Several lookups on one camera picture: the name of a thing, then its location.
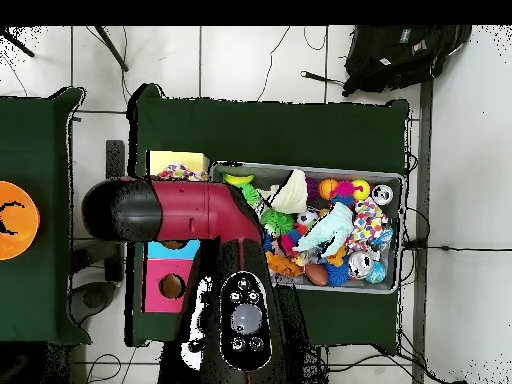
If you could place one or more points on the white patterned cloth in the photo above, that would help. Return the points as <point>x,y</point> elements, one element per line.
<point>182,173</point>

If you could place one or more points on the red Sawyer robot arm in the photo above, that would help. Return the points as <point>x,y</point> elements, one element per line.
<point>192,210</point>

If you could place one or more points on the wooden box with three holes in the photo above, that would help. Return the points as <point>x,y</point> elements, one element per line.
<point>164,300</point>

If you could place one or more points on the clear mesh bin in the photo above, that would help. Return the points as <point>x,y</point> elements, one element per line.
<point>360,286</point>

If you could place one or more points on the green spiky ball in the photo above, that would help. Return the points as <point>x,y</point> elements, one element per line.
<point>250,192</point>

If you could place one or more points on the cream yellow cloth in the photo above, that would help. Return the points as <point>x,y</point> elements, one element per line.
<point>292,194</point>

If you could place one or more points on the small soccer ball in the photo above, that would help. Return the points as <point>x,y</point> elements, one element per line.
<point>308,218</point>

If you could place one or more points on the orange plastic toy brick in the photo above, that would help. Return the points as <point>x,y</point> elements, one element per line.
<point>286,266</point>

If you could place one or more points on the small orange basketball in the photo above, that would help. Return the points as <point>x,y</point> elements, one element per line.
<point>328,188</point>

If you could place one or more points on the mint green cloth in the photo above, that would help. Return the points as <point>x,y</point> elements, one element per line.
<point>332,228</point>

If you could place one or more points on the pink spiky ball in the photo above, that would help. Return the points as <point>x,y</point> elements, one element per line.
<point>344,190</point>

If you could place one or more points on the polka-dot cloth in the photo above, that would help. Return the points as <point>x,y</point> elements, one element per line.
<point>368,222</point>

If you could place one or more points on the silver drink can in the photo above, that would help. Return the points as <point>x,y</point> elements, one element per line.
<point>361,265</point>

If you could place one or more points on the grey round base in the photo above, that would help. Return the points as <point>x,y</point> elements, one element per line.
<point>92,300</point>

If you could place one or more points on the black backpack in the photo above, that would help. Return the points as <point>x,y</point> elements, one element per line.
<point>400,56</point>

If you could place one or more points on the black tripod leg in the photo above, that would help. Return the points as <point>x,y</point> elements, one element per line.
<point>112,48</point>
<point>18,43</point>

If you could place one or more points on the dark green side tablecloth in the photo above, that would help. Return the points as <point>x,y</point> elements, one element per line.
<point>48,304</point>

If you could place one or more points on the orange plastic bowl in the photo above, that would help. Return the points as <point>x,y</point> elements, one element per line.
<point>20,220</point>

